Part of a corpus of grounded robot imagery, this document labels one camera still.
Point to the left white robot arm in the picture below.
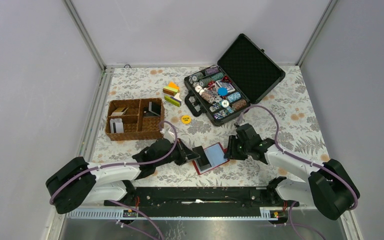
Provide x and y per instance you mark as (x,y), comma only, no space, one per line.
(79,182)

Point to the green purple toy block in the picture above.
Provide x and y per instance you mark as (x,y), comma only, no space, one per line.
(173,99)

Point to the yellow big blind button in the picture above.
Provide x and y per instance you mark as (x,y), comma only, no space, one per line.
(186,119)

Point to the black VIP card stack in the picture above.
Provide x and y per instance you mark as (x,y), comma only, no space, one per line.
(152,110)

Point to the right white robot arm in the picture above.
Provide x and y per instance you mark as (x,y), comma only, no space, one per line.
(326,186)

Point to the black poker chip case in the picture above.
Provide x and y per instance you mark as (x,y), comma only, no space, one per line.
(251,72)

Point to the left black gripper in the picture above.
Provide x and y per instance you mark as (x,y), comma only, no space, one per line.
(185,154)

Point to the floral tablecloth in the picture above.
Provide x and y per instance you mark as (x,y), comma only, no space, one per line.
(286,112)

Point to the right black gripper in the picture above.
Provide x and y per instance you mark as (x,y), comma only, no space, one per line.
(231,153)

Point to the white card stack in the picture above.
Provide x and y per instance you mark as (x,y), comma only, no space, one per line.
(116,126)

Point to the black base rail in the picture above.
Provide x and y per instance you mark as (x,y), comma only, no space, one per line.
(204,202)

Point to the single black card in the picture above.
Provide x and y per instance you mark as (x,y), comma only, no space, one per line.
(202,163)

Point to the red card holder wallet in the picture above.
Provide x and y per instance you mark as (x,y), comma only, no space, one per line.
(216,156)

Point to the orange brown toy block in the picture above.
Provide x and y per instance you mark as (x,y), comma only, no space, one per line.
(171,89)

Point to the playing card deck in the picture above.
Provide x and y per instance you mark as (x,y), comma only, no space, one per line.
(226,85)

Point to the brown wicker basket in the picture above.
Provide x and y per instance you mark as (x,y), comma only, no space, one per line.
(136,127)

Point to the blue dealer chip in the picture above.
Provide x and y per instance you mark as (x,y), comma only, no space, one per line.
(222,91)

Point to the gold card stack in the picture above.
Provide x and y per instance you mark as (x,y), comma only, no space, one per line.
(119,112)

